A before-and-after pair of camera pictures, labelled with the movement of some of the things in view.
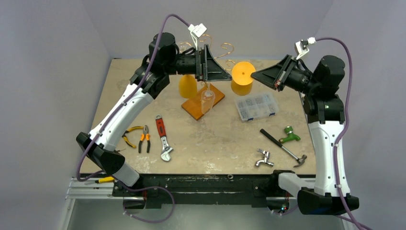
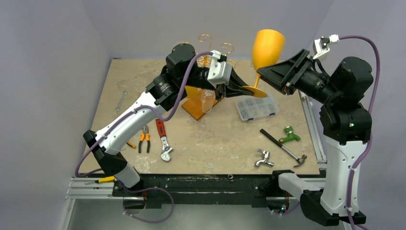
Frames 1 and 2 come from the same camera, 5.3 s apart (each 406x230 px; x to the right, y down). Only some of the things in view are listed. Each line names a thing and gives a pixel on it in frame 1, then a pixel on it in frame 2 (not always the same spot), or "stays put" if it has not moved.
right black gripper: [283, 73] stays put
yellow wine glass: [242, 80] -> [268, 48]
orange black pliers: [145, 133] stays put
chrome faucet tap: [266, 156] stays put
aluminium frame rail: [77, 189] stays put
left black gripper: [207, 69] -> [232, 89]
